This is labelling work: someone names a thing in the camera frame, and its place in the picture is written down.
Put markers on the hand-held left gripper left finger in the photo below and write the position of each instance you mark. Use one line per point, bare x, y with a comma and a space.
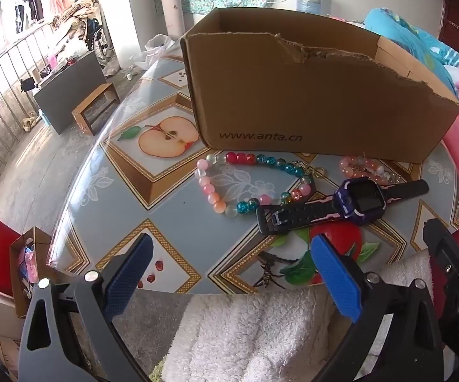
130, 270

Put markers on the dark hanging jacket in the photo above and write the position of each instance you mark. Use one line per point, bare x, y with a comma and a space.
30, 4

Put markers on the wheelchair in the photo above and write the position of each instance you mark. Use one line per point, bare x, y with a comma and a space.
98, 39

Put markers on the pile of bedding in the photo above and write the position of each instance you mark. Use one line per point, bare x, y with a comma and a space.
76, 10

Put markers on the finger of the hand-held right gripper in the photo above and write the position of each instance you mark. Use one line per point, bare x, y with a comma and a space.
446, 250

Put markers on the white plastic bag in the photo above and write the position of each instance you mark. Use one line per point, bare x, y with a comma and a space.
154, 49

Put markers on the blue blanket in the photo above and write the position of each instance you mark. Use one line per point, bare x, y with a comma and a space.
408, 36

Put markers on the white paper roll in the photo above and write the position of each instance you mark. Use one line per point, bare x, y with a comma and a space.
172, 8

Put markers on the brown paper bag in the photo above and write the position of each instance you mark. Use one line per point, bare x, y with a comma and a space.
18, 254

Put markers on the wooden stool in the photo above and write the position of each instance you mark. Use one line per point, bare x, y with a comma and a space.
94, 101

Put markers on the brown cardboard box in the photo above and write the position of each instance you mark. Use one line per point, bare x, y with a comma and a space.
293, 99

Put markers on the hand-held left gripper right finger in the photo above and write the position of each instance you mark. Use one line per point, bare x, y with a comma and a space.
335, 274

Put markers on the white fluffy towel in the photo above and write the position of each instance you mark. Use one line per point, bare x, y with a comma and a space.
233, 334

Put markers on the purple smart watch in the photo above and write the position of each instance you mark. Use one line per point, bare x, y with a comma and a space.
362, 199

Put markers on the grey cabinet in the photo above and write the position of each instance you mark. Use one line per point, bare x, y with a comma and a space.
70, 87

